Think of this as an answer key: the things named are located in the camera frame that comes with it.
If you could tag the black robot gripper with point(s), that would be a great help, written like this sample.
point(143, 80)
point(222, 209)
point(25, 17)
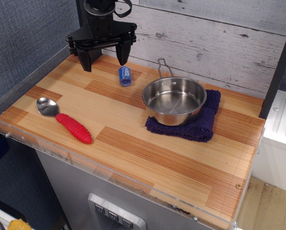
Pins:
point(100, 32)

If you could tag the blue plastic gum container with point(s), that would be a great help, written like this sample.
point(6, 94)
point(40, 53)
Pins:
point(124, 76)

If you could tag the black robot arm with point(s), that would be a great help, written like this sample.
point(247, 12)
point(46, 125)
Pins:
point(103, 5)

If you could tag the stainless steel saucepan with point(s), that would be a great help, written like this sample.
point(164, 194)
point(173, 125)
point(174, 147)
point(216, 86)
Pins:
point(173, 101)

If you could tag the dark purple folded cloth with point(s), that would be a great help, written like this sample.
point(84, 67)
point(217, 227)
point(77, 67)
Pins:
point(200, 130)

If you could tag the silver toy fridge cabinet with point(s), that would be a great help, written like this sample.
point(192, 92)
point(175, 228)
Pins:
point(73, 182)

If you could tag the silver dispenser button panel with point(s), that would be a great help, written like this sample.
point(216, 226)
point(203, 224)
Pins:
point(116, 213)

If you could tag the white metal side unit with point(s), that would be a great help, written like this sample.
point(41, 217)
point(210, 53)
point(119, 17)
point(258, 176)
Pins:
point(270, 161)

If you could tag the dark grey vertical post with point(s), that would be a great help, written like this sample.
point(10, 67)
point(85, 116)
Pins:
point(93, 54)

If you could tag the red handled metal spoon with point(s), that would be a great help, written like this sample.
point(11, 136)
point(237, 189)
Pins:
point(49, 108)

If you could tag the dark right frame post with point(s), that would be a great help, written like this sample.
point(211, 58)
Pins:
point(274, 86)

